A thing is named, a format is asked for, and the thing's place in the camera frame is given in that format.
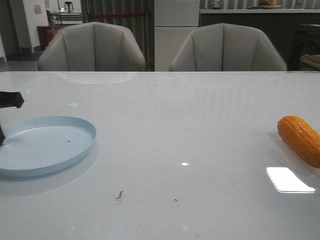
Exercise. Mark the dark counter with white top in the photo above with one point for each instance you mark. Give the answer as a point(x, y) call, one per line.
point(278, 24)

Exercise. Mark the left grey upholstered chair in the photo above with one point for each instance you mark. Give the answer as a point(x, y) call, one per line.
point(93, 47)

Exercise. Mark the orange plastic corn cob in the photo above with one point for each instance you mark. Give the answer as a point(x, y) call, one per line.
point(301, 138)

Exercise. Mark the fruit bowl on counter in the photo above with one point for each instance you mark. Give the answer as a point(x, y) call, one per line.
point(268, 4)

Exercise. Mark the light blue round plate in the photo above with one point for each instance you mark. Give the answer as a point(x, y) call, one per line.
point(45, 145)

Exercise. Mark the dark wooden chair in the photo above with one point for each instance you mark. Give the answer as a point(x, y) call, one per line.
point(306, 43)

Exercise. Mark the red trash bin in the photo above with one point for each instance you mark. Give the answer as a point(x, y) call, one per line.
point(45, 35)

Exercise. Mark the background metal table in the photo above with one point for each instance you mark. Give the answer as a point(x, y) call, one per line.
point(62, 13)

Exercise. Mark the white cabinet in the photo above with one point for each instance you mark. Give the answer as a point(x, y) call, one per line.
point(173, 19)

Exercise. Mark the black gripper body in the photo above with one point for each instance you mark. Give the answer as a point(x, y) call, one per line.
point(11, 99)

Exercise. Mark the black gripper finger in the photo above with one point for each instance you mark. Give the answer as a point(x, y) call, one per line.
point(2, 136)

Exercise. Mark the right grey upholstered chair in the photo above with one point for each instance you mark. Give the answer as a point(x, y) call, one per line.
point(225, 47)

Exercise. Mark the grey upholstered chair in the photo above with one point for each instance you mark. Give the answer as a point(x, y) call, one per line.
point(225, 47)
point(93, 47)

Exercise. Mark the beige cushion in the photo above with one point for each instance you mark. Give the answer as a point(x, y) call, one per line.
point(311, 62)

